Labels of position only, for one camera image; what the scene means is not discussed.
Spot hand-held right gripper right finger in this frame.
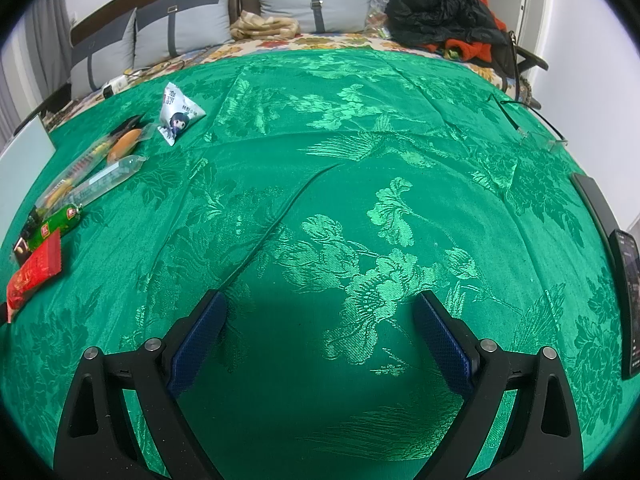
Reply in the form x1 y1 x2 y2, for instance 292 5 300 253
412 290 583 480

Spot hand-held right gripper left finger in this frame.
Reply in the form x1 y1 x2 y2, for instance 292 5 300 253
52 289 228 480

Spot red snack packet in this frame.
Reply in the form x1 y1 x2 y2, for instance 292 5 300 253
6 228 63 323

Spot green snack packet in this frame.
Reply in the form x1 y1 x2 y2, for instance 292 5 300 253
22 202 83 253

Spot clear long snack packet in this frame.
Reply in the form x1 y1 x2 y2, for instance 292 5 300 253
60 155 148 208

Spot orange sausage packet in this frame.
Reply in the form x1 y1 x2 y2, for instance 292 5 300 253
106 125 156 165

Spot long stick snack packet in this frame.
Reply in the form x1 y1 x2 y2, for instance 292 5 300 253
34 116 143 208

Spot white triangular snack packet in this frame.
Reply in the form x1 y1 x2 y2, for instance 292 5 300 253
157 82 207 147

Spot white storage box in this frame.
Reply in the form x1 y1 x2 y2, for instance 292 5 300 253
0 112 57 246

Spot black smartphone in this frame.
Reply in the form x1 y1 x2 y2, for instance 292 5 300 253
611 230 640 381

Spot green patterned blanket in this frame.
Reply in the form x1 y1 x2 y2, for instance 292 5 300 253
0 50 640 480

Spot eyeglasses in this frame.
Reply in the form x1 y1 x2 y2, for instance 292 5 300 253
487 92 571 153

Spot red garment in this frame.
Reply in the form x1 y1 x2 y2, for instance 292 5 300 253
440 0 508 63

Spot white sheer curtain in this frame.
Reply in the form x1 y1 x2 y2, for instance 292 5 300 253
0 52 27 137

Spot floral bedsheet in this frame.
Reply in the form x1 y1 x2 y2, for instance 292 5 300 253
40 30 521 131

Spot beige patterned cloth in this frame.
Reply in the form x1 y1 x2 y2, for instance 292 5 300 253
230 10 301 41

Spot black jacket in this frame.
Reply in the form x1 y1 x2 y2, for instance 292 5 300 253
386 0 508 51

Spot clear plastic bag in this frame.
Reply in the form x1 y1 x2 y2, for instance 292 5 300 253
367 0 396 38

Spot brown headboard panel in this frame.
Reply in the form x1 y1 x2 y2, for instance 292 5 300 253
70 0 238 46

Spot charger cable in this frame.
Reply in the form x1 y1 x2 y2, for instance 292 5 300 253
119 59 187 80

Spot dark bed side rail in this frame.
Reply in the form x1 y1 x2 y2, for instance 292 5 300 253
15 85 73 132

